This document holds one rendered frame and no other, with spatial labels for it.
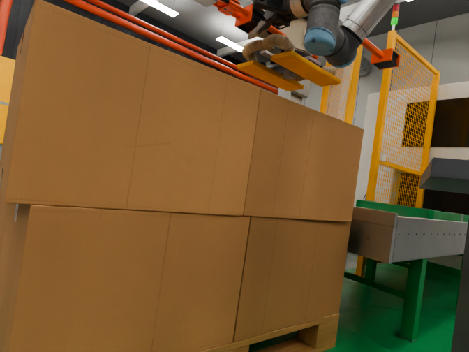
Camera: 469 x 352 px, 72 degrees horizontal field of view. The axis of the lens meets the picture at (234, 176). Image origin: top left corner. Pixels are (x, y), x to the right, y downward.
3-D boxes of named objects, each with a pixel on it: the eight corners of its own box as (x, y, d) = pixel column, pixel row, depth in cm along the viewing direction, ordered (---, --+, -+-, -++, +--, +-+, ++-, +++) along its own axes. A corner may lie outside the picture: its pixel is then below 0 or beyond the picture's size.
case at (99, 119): (180, 199, 130) (194, 101, 130) (243, 216, 98) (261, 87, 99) (-4, 183, 92) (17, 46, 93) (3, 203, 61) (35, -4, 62)
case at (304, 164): (283, 207, 167) (293, 132, 168) (352, 222, 136) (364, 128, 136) (181, 199, 131) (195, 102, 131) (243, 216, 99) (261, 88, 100)
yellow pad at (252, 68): (287, 91, 157) (288, 81, 157) (303, 89, 150) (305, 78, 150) (236, 68, 134) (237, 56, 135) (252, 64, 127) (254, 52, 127)
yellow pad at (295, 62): (320, 86, 143) (322, 75, 143) (340, 84, 135) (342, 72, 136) (269, 60, 120) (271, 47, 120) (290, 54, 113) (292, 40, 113)
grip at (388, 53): (378, 70, 142) (380, 59, 142) (399, 66, 135) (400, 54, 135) (370, 63, 136) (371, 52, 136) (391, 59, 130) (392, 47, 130)
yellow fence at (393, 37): (407, 266, 345) (433, 74, 348) (418, 269, 337) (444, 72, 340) (350, 274, 271) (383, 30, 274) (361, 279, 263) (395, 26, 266)
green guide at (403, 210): (428, 217, 332) (430, 209, 332) (440, 219, 324) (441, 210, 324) (345, 209, 230) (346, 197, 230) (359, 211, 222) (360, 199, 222)
